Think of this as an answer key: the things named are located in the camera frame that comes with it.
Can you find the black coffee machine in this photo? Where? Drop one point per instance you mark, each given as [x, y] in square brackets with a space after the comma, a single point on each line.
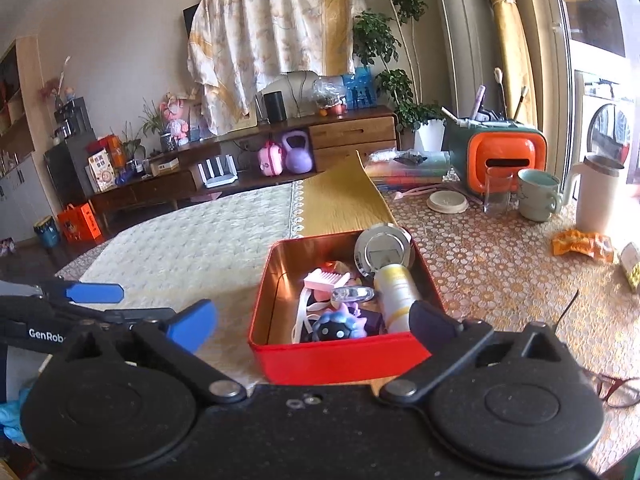
[72, 117]

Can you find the potted orchid plant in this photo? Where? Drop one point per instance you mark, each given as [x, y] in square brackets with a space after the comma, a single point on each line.
[160, 127]

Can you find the round metal tin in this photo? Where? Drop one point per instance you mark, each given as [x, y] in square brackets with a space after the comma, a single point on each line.
[382, 252]

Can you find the white insulated jug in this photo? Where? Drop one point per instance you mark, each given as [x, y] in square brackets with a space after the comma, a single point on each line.
[597, 200]

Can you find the cardboard box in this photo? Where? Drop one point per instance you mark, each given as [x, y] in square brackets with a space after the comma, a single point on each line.
[165, 166]

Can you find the wooden cabinet drawer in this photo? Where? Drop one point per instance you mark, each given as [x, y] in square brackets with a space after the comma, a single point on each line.
[345, 152]
[350, 132]

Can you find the tall potted plant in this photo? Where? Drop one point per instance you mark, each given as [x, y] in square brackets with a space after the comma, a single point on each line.
[390, 35]

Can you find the orange snack packet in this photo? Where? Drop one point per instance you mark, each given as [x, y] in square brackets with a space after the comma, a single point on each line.
[582, 246]

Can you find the clear hair clip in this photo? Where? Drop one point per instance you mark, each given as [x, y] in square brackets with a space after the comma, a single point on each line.
[352, 295]

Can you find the black mini fridge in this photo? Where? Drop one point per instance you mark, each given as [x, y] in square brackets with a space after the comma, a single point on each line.
[70, 165]

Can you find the paint brush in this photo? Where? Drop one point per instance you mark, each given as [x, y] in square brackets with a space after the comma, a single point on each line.
[501, 95]
[521, 102]

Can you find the yellow curtain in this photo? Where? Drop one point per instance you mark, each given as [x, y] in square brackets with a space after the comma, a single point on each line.
[515, 35]

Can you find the red gift bag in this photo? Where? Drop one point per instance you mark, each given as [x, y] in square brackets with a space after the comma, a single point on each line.
[112, 149]

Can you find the red apple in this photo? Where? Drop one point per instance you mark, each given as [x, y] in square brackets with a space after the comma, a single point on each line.
[340, 109]

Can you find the white washing machine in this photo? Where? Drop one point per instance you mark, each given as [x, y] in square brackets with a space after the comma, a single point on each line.
[605, 130]

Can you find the pink toy suitcase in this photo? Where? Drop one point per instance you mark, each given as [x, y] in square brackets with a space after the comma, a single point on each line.
[270, 160]

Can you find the small potted plant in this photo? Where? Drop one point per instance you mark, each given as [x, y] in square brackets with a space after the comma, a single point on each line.
[132, 145]

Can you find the clear drinking glass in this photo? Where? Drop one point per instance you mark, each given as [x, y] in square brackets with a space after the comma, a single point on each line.
[498, 192]

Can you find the wooden TV cabinet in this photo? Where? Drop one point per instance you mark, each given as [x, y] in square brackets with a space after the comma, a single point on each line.
[150, 190]

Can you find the blue spiky ball toy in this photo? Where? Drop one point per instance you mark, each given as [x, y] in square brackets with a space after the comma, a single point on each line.
[337, 327]

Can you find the white round lid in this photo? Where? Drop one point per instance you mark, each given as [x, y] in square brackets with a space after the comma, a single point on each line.
[446, 202]

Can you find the white ribbon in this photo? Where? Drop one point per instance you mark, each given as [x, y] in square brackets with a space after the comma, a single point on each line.
[302, 315]

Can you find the floral bed sheet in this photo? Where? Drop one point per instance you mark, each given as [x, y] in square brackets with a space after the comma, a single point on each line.
[270, 35]

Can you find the blue printed box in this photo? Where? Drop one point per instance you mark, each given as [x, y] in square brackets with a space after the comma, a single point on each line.
[360, 90]

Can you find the red tin box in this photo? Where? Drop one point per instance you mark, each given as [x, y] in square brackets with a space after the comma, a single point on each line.
[325, 365]

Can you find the purple kettlebell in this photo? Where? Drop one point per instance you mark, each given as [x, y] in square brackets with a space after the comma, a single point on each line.
[297, 157]

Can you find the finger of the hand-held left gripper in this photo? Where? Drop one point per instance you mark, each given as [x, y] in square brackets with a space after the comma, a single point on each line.
[125, 316]
[95, 294]

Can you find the pale green mug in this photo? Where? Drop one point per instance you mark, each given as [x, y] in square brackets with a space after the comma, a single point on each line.
[537, 200]

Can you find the orange gift box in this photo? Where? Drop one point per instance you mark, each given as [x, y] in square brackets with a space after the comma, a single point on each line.
[79, 222]

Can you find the white pen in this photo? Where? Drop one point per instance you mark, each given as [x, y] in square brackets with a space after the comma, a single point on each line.
[451, 115]

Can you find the small dark bundle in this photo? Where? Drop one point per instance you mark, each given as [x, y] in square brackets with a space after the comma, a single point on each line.
[411, 159]

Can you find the dried flower vase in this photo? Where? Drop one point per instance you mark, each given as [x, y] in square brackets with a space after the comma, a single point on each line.
[57, 85]

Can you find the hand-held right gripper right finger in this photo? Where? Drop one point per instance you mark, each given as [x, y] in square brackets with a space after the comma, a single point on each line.
[430, 322]

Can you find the teal bucket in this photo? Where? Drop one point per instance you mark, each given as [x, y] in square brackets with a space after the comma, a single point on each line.
[47, 232]

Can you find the clear plastic bag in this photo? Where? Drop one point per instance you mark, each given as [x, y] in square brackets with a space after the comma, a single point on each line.
[329, 92]

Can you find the white yellow bottle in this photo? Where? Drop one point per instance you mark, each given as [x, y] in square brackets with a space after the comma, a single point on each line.
[395, 295]

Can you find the black television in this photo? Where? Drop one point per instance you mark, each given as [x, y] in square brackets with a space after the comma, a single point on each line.
[191, 22]

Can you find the white tube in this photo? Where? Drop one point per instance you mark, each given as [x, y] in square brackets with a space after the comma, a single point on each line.
[480, 102]

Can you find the person's left hand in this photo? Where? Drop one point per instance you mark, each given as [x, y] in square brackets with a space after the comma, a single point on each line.
[12, 417]

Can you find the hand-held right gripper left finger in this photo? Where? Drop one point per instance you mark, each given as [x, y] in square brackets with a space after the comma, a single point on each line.
[192, 325]

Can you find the printed food box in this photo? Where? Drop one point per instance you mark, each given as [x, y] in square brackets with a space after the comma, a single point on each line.
[102, 172]

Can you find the pink plastic stick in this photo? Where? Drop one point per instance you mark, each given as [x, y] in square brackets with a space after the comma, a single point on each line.
[417, 192]

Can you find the green orange desk organizer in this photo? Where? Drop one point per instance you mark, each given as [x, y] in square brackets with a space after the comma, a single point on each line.
[500, 160]

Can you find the white rounded device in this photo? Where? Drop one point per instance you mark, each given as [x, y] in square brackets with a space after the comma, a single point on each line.
[300, 90]

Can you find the dark-framed eyeglasses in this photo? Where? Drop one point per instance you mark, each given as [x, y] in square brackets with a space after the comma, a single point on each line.
[617, 392]

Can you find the white router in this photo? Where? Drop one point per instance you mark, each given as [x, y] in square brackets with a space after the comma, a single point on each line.
[217, 175]

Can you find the white standing air conditioner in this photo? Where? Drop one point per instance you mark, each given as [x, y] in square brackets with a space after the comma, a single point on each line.
[457, 35]

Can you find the black cylindrical speaker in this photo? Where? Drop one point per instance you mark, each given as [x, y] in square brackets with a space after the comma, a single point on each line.
[275, 107]

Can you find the pink plush doll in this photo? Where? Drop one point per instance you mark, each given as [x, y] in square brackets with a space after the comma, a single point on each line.
[175, 117]

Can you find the wooden wall cabinet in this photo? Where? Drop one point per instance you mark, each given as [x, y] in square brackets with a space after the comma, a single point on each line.
[17, 135]

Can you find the small pink box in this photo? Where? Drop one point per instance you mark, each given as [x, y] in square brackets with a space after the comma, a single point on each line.
[327, 280]

